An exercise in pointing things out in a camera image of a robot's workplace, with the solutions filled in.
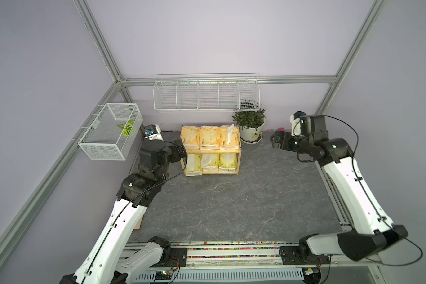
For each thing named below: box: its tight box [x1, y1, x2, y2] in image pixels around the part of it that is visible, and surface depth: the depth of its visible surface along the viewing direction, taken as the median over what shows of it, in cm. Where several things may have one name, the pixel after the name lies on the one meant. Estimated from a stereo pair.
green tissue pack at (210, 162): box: [201, 153, 221, 172], surface depth 100 cm
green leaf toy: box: [117, 118, 135, 137], surface depth 82 cm
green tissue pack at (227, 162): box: [218, 153, 237, 173], surface depth 99 cm
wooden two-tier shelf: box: [179, 126, 242, 177], surface depth 89 cm
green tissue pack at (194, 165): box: [184, 153, 203, 177], surface depth 98 cm
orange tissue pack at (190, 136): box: [180, 126, 201, 150], surface depth 85 cm
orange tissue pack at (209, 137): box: [199, 125, 220, 150], surface depth 86 cm
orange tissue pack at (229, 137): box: [218, 123, 241, 150], surface depth 85 cm
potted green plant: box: [231, 107, 266, 145], surface depth 107 cm
